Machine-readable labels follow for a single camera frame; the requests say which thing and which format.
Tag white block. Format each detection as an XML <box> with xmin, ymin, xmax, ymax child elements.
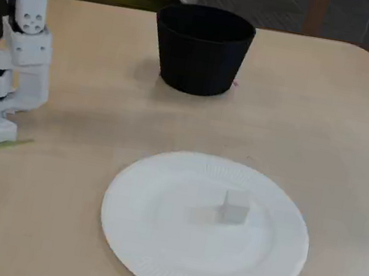
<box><xmin>215</xmin><ymin>187</ymin><xmax>254</xmax><ymax>229</ymax></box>

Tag black pot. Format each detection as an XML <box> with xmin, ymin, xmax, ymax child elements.
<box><xmin>144</xmin><ymin>0</ymin><xmax>260</xmax><ymax>104</ymax></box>

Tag white paper plate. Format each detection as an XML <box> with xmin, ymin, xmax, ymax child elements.
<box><xmin>89</xmin><ymin>138</ymin><xmax>322</xmax><ymax>276</ymax></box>

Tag brown wooden leg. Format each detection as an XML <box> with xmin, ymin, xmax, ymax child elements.
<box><xmin>303</xmin><ymin>0</ymin><xmax>331</xmax><ymax>38</ymax></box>

